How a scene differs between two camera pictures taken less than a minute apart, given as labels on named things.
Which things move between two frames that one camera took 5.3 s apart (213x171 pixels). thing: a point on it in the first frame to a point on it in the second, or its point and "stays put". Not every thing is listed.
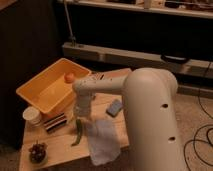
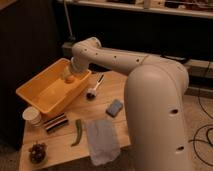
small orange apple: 69,78 stays put
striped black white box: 55,122 stays put
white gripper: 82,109 to 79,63
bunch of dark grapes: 38,152 stays put
